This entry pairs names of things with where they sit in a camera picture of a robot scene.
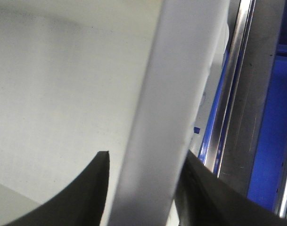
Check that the white plastic tote bin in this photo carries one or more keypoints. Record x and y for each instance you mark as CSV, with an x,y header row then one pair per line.
x,y
82,76

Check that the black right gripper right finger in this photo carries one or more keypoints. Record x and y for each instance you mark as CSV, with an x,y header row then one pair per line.
x,y
202,199

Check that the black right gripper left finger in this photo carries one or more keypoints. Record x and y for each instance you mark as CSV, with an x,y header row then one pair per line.
x,y
81,203

